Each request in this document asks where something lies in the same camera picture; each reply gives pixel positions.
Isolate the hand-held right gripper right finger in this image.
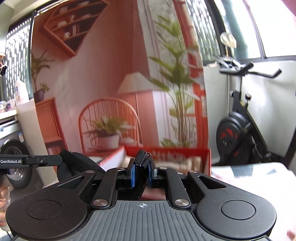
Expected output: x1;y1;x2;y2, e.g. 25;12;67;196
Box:
147;162;226;209

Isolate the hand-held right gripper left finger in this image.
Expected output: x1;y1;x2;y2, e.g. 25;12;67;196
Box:
58;164;136;209

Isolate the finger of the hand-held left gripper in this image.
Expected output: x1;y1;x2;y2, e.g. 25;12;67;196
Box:
30;155;63;166

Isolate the red cardboard box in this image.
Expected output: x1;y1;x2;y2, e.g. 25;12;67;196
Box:
99;145;212;177

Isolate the person's left hand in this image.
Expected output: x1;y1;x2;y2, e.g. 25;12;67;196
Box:
0;183;12;212

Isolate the grey washing machine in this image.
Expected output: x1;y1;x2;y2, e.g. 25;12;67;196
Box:
0;120;45;202

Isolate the white detergent bottle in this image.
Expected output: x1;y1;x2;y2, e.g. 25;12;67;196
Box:
14;79;30;103

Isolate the black exercise bike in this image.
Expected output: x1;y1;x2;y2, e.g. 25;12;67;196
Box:
214;55;296;166

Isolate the printed blanket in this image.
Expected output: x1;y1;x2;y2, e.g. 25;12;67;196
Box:
211;162;296;241

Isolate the patterned window screen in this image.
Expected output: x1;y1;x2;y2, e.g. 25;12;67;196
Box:
5;17;33;100

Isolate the white covered pole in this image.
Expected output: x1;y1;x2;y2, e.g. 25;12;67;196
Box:
220;32;237;57

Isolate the dark framed window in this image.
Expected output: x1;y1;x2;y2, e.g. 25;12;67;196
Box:
185;0;296;65

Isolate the printed room wall poster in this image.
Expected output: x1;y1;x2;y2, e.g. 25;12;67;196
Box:
31;0;210;158

